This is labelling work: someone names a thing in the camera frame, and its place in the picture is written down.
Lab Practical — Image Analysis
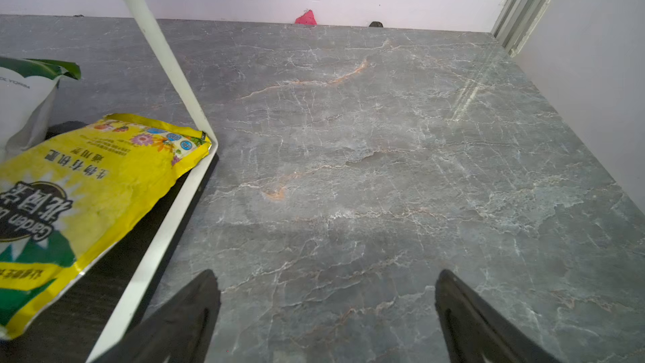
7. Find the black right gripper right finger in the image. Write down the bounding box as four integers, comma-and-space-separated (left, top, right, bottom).
435, 269, 557, 362

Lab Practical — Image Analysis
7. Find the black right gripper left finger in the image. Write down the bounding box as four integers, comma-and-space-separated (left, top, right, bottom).
96, 270, 221, 362

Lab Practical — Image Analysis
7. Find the white fertilizer bag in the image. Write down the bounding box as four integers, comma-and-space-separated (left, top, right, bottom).
1, 56, 82, 161

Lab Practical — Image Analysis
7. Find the white metal tiered shelf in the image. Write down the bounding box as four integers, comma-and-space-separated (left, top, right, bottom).
85, 0, 220, 363

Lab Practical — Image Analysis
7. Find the yellow fertilizer bag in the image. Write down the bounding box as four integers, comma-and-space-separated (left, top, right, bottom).
1, 114, 212, 340

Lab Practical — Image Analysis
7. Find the red artificial rose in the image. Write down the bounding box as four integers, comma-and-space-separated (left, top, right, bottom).
295, 9, 317, 26

